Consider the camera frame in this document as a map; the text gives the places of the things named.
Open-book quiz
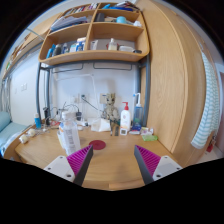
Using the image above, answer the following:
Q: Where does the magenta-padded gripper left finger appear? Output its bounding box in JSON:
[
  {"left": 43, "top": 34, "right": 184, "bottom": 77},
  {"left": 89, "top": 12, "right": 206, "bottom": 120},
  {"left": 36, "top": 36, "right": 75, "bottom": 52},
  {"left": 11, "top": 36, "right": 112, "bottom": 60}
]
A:
[{"left": 43, "top": 144, "right": 95, "bottom": 187}]

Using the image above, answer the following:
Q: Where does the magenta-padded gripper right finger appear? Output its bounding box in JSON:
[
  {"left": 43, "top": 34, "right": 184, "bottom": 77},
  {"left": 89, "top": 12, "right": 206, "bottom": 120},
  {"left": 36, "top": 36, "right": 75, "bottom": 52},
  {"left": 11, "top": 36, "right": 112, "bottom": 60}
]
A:
[{"left": 133, "top": 144, "right": 184, "bottom": 186}]

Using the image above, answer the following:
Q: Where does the clear plastic water bottle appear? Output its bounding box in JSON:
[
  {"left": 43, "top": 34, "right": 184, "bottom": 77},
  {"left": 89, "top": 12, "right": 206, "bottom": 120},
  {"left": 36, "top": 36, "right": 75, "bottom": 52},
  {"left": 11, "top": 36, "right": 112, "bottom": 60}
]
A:
[{"left": 58, "top": 110, "right": 82, "bottom": 157}]

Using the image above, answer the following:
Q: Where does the green packet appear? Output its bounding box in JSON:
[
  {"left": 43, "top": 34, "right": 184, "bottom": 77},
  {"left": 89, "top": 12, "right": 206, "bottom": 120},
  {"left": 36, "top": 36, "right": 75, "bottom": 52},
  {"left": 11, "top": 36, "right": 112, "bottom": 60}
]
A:
[{"left": 141, "top": 134, "right": 159, "bottom": 142}]

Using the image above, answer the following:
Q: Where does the pink white packet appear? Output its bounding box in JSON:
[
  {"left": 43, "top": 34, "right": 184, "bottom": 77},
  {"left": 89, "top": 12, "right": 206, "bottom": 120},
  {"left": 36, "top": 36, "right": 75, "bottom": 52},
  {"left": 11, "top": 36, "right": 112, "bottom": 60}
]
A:
[{"left": 139, "top": 127, "right": 155, "bottom": 136}]

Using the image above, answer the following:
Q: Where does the flat round red coaster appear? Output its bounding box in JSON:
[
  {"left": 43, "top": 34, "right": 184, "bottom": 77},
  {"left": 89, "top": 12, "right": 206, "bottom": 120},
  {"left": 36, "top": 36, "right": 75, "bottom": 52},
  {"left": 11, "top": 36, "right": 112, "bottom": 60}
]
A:
[{"left": 88, "top": 139, "right": 107, "bottom": 151}]

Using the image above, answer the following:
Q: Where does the blue box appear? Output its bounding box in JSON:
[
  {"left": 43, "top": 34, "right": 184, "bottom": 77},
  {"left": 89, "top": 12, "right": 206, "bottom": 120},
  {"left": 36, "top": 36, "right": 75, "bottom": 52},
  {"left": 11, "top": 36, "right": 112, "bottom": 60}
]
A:
[{"left": 129, "top": 123, "right": 142, "bottom": 136}]

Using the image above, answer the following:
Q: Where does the small blue tube bottle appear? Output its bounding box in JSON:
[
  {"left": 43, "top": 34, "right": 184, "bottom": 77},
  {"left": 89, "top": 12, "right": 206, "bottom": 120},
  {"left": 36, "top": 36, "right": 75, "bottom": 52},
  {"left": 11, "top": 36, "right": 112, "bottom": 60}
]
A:
[{"left": 34, "top": 113, "right": 42, "bottom": 130}]

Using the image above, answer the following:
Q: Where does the black electric shaver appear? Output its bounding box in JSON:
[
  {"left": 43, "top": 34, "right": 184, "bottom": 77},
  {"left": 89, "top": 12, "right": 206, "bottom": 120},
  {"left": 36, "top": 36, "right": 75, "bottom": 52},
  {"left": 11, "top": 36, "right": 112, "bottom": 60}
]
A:
[{"left": 43, "top": 107, "right": 51, "bottom": 127}]

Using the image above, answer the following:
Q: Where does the crumpled white tissue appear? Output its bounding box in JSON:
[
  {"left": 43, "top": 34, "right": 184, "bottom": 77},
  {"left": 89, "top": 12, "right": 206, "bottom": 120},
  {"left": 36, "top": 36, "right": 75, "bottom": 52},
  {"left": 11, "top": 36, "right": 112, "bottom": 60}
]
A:
[{"left": 90, "top": 117, "right": 112, "bottom": 133}]

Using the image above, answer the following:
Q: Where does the clear blue squeeze bottle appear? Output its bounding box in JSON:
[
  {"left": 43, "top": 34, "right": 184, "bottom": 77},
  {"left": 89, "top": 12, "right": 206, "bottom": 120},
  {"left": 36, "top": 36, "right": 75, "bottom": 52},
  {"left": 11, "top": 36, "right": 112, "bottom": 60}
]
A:
[{"left": 133, "top": 92, "right": 145, "bottom": 128}]

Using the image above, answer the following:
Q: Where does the bed with teal pillow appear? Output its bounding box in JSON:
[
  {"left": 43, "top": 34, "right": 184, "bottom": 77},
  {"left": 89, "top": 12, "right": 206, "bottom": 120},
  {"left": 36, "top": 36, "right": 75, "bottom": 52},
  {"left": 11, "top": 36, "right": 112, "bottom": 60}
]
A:
[{"left": 0, "top": 110, "right": 29, "bottom": 156}]

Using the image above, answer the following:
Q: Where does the white red pump lotion bottle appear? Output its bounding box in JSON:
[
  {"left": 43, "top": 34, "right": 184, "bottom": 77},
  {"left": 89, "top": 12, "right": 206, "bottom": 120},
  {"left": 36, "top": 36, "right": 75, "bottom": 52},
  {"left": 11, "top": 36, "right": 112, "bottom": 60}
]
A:
[{"left": 120, "top": 101, "right": 132, "bottom": 131}]

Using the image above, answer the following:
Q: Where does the striped hanging towel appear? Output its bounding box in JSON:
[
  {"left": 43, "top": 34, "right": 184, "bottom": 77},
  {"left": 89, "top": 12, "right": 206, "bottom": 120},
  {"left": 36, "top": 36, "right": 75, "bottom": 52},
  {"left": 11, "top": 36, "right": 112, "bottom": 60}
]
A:
[{"left": 190, "top": 51, "right": 221, "bottom": 150}]

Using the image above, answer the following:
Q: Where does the tree creature figurine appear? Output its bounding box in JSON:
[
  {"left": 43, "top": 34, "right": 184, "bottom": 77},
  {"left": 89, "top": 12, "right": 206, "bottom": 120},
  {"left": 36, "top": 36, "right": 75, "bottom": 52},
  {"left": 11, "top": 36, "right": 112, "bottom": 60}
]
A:
[{"left": 101, "top": 92, "right": 120, "bottom": 123}]

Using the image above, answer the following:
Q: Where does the wooden wardrobe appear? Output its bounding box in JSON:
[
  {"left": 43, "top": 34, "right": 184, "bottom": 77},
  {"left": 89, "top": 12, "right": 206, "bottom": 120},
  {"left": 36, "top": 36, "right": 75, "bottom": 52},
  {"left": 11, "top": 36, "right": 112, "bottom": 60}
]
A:
[{"left": 136, "top": 0, "right": 219, "bottom": 168}]

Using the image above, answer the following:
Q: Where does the long wooden bunk ledge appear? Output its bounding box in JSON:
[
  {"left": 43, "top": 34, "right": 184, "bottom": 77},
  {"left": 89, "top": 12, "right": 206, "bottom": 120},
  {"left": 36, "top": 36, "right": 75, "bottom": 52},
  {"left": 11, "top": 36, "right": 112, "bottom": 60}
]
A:
[{"left": 1, "top": 13, "right": 61, "bottom": 81}]

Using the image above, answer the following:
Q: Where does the wooden shelf unit with items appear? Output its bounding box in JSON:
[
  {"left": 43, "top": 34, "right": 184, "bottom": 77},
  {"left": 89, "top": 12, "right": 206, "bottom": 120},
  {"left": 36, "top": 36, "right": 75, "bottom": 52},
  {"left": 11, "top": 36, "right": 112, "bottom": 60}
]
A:
[{"left": 38, "top": 1, "right": 150, "bottom": 67}]

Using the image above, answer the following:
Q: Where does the white wall socket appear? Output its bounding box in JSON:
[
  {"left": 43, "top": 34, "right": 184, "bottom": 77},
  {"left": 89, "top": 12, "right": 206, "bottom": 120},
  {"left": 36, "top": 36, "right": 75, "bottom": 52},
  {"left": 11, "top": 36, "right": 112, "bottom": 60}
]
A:
[
  {"left": 69, "top": 93, "right": 90, "bottom": 105},
  {"left": 98, "top": 92, "right": 108, "bottom": 105}
]

